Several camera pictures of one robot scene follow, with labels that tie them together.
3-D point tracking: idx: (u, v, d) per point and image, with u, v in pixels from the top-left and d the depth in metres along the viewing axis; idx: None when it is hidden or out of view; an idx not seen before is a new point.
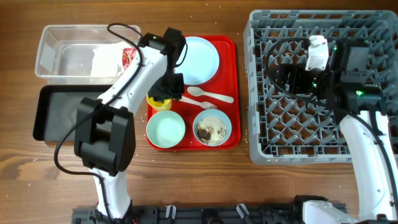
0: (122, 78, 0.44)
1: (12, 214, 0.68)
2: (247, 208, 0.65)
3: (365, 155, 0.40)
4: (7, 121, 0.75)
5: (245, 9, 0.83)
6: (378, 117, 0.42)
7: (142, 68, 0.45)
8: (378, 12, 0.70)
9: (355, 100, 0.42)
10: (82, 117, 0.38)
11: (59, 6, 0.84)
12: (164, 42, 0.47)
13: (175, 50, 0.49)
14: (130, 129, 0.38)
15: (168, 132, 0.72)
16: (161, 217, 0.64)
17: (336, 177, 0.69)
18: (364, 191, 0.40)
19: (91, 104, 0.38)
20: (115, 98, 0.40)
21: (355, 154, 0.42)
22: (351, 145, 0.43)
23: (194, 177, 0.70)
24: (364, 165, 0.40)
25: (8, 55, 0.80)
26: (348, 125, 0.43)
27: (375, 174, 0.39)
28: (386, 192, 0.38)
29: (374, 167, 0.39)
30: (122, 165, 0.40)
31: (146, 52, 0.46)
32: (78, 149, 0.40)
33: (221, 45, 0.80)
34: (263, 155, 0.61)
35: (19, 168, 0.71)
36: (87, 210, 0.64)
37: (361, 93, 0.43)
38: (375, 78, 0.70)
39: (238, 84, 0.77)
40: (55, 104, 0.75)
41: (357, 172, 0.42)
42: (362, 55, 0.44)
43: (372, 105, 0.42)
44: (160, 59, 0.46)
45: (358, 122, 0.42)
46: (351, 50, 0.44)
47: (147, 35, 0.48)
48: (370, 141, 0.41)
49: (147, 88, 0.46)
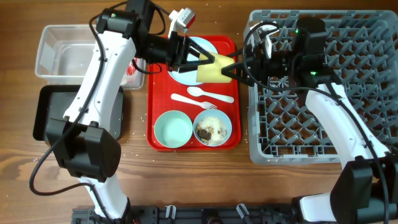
0: (85, 82, 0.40)
1: (12, 214, 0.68)
2: (247, 208, 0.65)
3: (331, 116, 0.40)
4: (7, 121, 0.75)
5: (245, 9, 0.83)
6: (335, 88, 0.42)
7: (105, 64, 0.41)
8: (379, 12, 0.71)
9: (311, 79, 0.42)
10: (53, 139, 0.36)
11: (59, 6, 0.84)
12: (125, 19, 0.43)
13: (140, 23, 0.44)
14: (106, 143, 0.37)
15: (175, 132, 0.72)
16: (161, 217, 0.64)
17: (336, 177, 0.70)
18: (339, 145, 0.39)
19: (59, 124, 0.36)
20: (81, 112, 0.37)
21: (326, 122, 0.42)
22: (318, 114, 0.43)
23: (194, 177, 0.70)
24: (333, 126, 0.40)
25: (8, 54, 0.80)
26: (313, 101, 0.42)
27: (344, 129, 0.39)
28: (357, 138, 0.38)
29: (339, 119, 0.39)
30: (109, 170, 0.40)
31: (106, 41, 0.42)
32: (61, 165, 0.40)
33: (221, 46, 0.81)
34: (263, 155, 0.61)
35: (19, 168, 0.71)
36: (87, 210, 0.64)
37: (315, 72, 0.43)
38: (375, 78, 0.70)
39: (239, 85, 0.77)
40: (55, 104, 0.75)
41: (331, 136, 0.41)
42: (319, 42, 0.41)
43: (327, 80, 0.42)
44: (124, 45, 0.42)
45: (319, 94, 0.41)
46: (311, 37, 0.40)
47: (104, 13, 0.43)
48: (332, 103, 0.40)
49: (117, 83, 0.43)
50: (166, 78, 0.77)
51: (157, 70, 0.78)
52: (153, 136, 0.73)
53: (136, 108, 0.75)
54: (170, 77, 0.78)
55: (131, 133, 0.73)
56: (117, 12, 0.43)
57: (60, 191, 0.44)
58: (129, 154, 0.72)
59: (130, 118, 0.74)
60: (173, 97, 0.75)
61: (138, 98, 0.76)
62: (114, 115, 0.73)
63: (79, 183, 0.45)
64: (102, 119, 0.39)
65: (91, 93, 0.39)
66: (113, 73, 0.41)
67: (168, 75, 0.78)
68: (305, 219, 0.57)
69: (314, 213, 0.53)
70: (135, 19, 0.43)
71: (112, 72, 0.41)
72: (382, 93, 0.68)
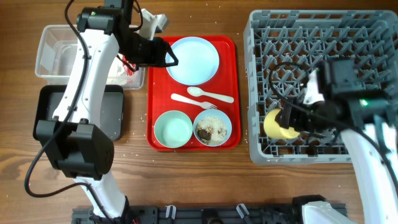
0: (71, 80, 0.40)
1: (12, 214, 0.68)
2: (247, 208, 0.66)
3: (369, 173, 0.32)
4: (7, 121, 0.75)
5: (245, 9, 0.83)
6: (386, 130, 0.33)
7: (89, 61, 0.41)
8: (378, 12, 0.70)
9: (359, 111, 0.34)
10: (44, 140, 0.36)
11: (60, 6, 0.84)
12: (106, 16, 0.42)
13: (121, 18, 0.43)
14: (97, 139, 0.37)
15: (175, 132, 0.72)
16: (161, 217, 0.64)
17: (336, 177, 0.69)
18: (370, 213, 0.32)
19: (48, 124, 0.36)
20: (70, 111, 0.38)
21: (359, 174, 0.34)
22: (354, 162, 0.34)
23: (194, 177, 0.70)
24: (370, 186, 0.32)
25: (8, 55, 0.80)
26: (352, 142, 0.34)
27: (384, 198, 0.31)
28: (393, 216, 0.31)
29: (379, 185, 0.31)
30: (103, 167, 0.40)
31: (87, 39, 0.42)
32: (55, 166, 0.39)
33: (221, 46, 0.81)
34: (263, 155, 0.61)
35: (19, 168, 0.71)
36: (87, 210, 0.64)
37: (366, 102, 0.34)
38: (375, 78, 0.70)
39: (238, 84, 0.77)
40: (55, 104, 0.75)
41: (363, 193, 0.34)
42: (347, 65, 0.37)
43: (377, 116, 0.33)
44: (107, 42, 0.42)
45: (362, 138, 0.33)
46: (334, 64, 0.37)
47: (84, 12, 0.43)
48: (379, 162, 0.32)
49: (104, 80, 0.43)
50: (166, 77, 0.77)
51: (157, 70, 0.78)
52: (153, 136, 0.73)
53: (136, 108, 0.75)
54: (169, 77, 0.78)
55: (131, 133, 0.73)
56: (96, 10, 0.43)
57: (55, 193, 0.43)
58: (129, 154, 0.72)
59: (130, 119, 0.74)
60: (173, 97, 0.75)
61: (138, 99, 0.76)
62: (114, 116, 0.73)
63: (75, 183, 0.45)
64: (92, 116, 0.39)
65: (77, 91, 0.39)
66: (98, 70, 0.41)
67: (168, 75, 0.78)
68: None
69: None
70: (115, 15, 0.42)
71: (97, 70, 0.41)
72: (382, 93, 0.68)
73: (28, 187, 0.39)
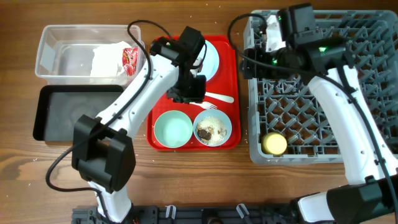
0: (125, 93, 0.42)
1: (12, 214, 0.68)
2: (247, 208, 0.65)
3: (342, 114, 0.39)
4: (7, 121, 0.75)
5: (245, 10, 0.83)
6: (347, 71, 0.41)
7: (148, 82, 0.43)
8: (379, 11, 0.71)
9: (320, 58, 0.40)
10: (79, 136, 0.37)
11: (60, 6, 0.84)
12: (177, 51, 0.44)
13: (189, 58, 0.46)
14: (127, 155, 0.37)
15: (175, 132, 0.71)
16: (161, 217, 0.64)
17: (336, 177, 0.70)
18: (347, 152, 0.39)
19: (89, 123, 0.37)
20: (115, 118, 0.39)
21: (329, 112, 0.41)
22: (326, 108, 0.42)
23: (194, 177, 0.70)
24: (340, 122, 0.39)
25: (7, 55, 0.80)
26: (318, 86, 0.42)
27: (358, 137, 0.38)
28: (369, 152, 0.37)
29: (352, 125, 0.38)
30: (118, 183, 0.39)
31: (155, 63, 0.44)
32: (76, 163, 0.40)
33: (221, 46, 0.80)
34: (264, 155, 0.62)
35: (19, 168, 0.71)
36: (87, 210, 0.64)
37: (324, 48, 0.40)
38: (375, 78, 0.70)
39: (238, 85, 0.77)
40: (55, 104, 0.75)
41: (336, 132, 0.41)
42: (306, 15, 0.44)
43: (338, 60, 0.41)
44: (171, 71, 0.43)
45: (328, 83, 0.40)
46: (295, 12, 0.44)
47: (160, 40, 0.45)
48: (344, 101, 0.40)
49: (154, 101, 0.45)
50: None
51: None
52: (153, 136, 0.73)
53: None
54: None
55: None
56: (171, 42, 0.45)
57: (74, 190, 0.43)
58: None
59: None
60: None
61: None
62: None
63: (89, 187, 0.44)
64: (131, 130, 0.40)
65: (127, 104, 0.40)
66: (152, 94, 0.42)
67: None
68: (305, 221, 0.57)
69: (313, 214, 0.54)
70: (185, 53, 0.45)
71: (151, 93, 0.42)
72: (382, 93, 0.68)
73: (49, 178, 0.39)
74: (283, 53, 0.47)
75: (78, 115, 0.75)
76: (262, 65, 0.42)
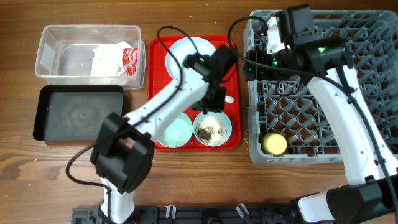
0: (155, 98, 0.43)
1: (12, 214, 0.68)
2: (247, 208, 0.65)
3: (342, 114, 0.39)
4: (7, 121, 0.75)
5: (245, 9, 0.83)
6: (346, 71, 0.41)
7: (179, 93, 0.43)
8: (378, 12, 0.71)
9: (319, 58, 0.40)
10: (104, 132, 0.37)
11: (59, 6, 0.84)
12: (209, 67, 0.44)
13: (218, 76, 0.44)
14: (147, 159, 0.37)
15: (175, 132, 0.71)
16: (161, 217, 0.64)
17: (336, 177, 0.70)
18: (347, 153, 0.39)
19: (118, 122, 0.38)
20: (142, 121, 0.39)
21: (328, 112, 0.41)
22: (324, 107, 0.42)
23: (194, 177, 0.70)
24: (339, 122, 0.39)
25: (7, 55, 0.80)
26: (317, 86, 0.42)
27: (357, 137, 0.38)
28: (369, 153, 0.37)
29: (352, 125, 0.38)
30: (131, 186, 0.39)
31: (187, 75, 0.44)
32: (93, 159, 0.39)
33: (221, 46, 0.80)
34: (263, 155, 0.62)
35: (19, 168, 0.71)
36: (86, 210, 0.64)
37: (323, 48, 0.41)
38: (375, 78, 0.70)
39: (238, 85, 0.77)
40: (55, 104, 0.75)
41: (335, 132, 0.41)
42: (305, 17, 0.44)
43: (337, 60, 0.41)
44: (201, 86, 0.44)
45: (327, 83, 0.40)
46: (293, 14, 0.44)
47: (194, 56, 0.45)
48: (344, 101, 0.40)
49: (180, 111, 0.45)
50: (166, 78, 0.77)
51: (157, 70, 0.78)
52: None
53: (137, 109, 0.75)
54: (169, 77, 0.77)
55: None
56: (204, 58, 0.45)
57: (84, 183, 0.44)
58: None
59: None
60: None
61: (138, 98, 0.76)
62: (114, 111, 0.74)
63: (98, 183, 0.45)
64: (155, 135, 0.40)
65: (155, 110, 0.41)
66: (179, 104, 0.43)
67: (168, 75, 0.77)
68: (305, 221, 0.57)
69: (313, 214, 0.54)
70: (217, 71, 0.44)
71: (179, 102, 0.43)
72: (382, 93, 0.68)
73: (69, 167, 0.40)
74: (283, 54, 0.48)
75: (78, 115, 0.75)
76: (262, 66, 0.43)
